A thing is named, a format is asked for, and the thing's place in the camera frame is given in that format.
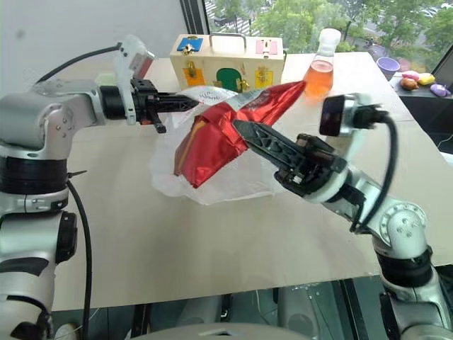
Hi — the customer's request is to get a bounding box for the pale green box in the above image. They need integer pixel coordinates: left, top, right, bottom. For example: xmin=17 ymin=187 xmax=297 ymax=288
xmin=96 ymin=72 xmax=117 ymax=88

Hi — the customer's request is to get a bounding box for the purple toy eggplant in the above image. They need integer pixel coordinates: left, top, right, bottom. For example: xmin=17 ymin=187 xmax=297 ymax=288
xmin=429 ymin=82 xmax=452 ymax=98

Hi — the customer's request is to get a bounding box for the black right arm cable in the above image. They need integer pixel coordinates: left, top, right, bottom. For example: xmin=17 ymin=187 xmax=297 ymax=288
xmin=349 ymin=104 xmax=400 ymax=234

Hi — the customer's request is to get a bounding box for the black side table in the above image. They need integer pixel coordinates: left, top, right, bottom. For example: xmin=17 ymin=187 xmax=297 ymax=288
xmin=388 ymin=74 xmax=453 ymax=154

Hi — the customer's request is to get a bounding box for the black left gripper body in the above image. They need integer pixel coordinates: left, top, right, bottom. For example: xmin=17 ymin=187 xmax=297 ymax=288
xmin=130 ymin=78 xmax=168 ymax=135

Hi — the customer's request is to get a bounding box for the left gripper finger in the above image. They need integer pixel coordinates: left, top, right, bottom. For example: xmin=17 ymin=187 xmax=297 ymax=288
xmin=156 ymin=102 xmax=201 ymax=115
xmin=155 ymin=92 xmax=202 ymax=105

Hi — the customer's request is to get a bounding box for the glass flask with orange liquid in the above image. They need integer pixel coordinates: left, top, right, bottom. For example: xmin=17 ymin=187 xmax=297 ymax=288
xmin=302 ymin=28 xmax=343 ymax=99

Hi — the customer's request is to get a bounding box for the wooden lock box with handle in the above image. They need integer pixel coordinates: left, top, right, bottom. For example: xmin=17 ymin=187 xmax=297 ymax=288
xmin=168 ymin=32 xmax=287 ymax=95

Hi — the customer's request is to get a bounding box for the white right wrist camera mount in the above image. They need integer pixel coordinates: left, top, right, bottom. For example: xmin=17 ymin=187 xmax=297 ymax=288
xmin=303 ymin=92 xmax=378 ymax=205

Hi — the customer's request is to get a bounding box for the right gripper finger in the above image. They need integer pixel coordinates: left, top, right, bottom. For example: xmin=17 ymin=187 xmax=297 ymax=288
xmin=234 ymin=124 xmax=295 ymax=171
xmin=231 ymin=120 xmax=301 ymax=157

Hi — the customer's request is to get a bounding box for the purple plastic bowl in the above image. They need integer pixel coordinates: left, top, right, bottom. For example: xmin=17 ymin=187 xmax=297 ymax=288
xmin=375 ymin=56 xmax=401 ymax=82

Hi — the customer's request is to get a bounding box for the red plastic bag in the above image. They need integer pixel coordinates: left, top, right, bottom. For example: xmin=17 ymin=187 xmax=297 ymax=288
xmin=173 ymin=80 xmax=307 ymax=189

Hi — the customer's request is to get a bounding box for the black window frame post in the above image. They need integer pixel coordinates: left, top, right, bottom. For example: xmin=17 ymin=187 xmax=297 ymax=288
xmin=179 ymin=0 xmax=211 ymax=49

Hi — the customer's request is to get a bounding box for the white plastic bag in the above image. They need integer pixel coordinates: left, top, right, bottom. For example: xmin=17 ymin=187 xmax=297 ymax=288
xmin=149 ymin=86 xmax=285 ymax=207

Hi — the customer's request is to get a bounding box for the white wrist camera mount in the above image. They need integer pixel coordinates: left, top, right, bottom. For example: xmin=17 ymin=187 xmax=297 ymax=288
xmin=303 ymin=92 xmax=378 ymax=205
xmin=113 ymin=34 xmax=156 ymax=126

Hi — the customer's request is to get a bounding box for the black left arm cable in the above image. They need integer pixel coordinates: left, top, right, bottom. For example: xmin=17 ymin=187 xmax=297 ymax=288
xmin=34 ymin=45 xmax=123 ymax=340

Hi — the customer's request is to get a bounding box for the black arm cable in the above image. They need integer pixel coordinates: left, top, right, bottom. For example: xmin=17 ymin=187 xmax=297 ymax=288
xmin=34 ymin=45 xmax=123 ymax=340
xmin=349 ymin=104 xmax=400 ymax=234

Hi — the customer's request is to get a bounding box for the grey rounded robot torso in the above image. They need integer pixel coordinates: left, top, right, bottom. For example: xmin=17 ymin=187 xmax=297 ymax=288
xmin=140 ymin=283 xmax=343 ymax=340

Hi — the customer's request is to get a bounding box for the black table leg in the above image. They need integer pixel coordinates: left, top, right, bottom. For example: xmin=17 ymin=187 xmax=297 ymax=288
xmin=338 ymin=278 xmax=363 ymax=340
xmin=130 ymin=303 xmax=154 ymax=340

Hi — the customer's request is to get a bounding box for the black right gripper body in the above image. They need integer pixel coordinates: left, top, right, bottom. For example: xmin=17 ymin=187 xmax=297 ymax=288
xmin=273 ymin=133 xmax=350 ymax=198

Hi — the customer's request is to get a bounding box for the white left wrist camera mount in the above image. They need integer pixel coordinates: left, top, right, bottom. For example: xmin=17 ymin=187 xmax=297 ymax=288
xmin=113 ymin=34 xmax=156 ymax=126

